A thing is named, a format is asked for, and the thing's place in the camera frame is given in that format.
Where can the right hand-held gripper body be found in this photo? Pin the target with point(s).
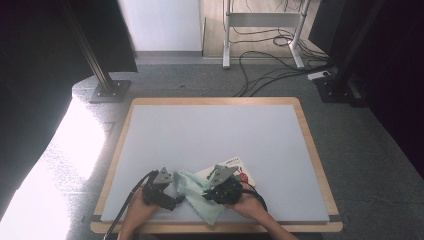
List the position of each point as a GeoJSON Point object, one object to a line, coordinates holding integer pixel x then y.
{"type": "Point", "coordinates": [226, 190]}

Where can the person's right hand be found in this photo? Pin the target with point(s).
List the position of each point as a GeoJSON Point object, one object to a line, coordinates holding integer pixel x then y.
{"type": "Point", "coordinates": [248, 205]}

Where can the light green cloth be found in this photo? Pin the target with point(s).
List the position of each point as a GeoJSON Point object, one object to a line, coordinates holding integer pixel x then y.
{"type": "Point", "coordinates": [193, 193]}

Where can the white metal desk frame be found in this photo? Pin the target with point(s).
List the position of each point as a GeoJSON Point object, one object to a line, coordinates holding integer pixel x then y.
{"type": "Point", "coordinates": [263, 20]}

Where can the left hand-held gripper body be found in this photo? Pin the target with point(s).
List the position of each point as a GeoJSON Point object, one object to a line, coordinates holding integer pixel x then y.
{"type": "Point", "coordinates": [156, 193]}

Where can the white power strip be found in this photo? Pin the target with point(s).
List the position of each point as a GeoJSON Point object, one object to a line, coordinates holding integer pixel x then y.
{"type": "Point", "coordinates": [318, 75]}

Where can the black tape strip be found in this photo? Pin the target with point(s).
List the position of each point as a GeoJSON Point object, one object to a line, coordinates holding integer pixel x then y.
{"type": "Point", "coordinates": [340, 218]}

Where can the wooden table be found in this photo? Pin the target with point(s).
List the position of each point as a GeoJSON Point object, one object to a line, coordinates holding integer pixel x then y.
{"type": "Point", "coordinates": [216, 100]}

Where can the light grey table mat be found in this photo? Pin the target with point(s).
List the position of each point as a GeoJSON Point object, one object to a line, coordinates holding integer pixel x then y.
{"type": "Point", "coordinates": [200, 133]}

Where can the dark curtain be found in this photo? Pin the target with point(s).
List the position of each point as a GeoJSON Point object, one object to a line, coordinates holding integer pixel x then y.
{"type": "Point", "coordinates": [400, 83]}
{"type": "Point", "coordinates": [33, 83]}

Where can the caterpillar picture book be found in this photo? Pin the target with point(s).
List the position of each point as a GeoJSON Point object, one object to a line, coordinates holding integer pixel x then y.
{"type": "Point", "coordinates": [243, 170]}

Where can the black metal stand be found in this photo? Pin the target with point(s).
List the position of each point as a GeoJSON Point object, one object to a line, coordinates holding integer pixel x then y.
{"type": "Point", "coordinates": [100, 70]}
{"type": "Point", "coordinates": [346, 66]}

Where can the person's left hand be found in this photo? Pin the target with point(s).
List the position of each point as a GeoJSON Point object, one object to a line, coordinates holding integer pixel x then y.
{"type": "Point", "coordinates": [138, 210]}

